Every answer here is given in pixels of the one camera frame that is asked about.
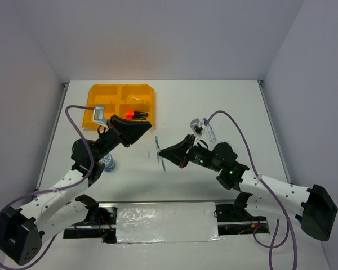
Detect orange four-compartment plastic bin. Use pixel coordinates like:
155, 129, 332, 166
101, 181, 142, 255
86, 84, 155, 128

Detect blue white tape roll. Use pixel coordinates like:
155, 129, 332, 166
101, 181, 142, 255
99, 153, 115, 172
219, 141, 231, 146

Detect black pink-tip highlighter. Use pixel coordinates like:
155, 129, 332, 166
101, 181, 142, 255
125, 115, 147, 120

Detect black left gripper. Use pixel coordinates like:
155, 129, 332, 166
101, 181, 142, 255
94, 114, 151, 161

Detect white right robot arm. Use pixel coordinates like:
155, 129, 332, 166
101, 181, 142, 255
158, 134, 338, 241

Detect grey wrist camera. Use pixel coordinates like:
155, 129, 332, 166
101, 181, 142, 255
92, 104, 105, 123
190, 118, 206, 141

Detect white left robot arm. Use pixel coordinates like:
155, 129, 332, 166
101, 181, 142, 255
0, 115, 152, 269

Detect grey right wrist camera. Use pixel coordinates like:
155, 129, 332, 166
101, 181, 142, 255
190, 118, 206, 141

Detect silver foil panel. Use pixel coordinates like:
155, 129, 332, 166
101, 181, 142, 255
116, 202, 220, 244

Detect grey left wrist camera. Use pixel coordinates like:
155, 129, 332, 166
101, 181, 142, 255
92, 104, 105, 123

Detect yellow clear pen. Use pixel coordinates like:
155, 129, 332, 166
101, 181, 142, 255
127, 95, 141, 101

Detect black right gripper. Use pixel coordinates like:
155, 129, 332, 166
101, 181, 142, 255
159, 134, 222, 172

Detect black orange-tip highlighter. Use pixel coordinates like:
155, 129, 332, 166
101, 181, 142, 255
126, 111, 149, 118

